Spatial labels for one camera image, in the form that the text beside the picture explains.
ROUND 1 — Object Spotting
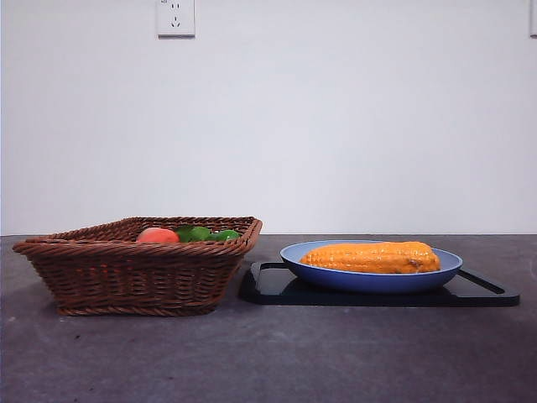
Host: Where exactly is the yellow corn cob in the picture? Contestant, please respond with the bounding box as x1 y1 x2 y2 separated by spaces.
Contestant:
299 240 442 275

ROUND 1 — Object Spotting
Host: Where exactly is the blue round plate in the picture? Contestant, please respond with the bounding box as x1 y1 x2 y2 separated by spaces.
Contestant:
279 239 465 295

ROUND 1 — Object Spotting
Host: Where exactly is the brown wicker basket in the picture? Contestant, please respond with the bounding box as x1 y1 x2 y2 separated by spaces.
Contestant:
12 216 263 317

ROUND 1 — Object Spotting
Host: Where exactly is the green bell pepper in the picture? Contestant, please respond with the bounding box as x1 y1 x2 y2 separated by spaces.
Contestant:
174 225 242 243

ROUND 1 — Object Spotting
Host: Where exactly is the black rectangular tray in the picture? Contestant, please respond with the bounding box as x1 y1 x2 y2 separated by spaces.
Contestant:
237 260 521 308

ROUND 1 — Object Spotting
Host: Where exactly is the red tomato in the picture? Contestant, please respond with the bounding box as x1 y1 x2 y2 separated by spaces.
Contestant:
136 227 180 244

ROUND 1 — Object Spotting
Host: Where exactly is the white wall socket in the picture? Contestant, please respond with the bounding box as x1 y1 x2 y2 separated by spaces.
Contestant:
157 0 196 39

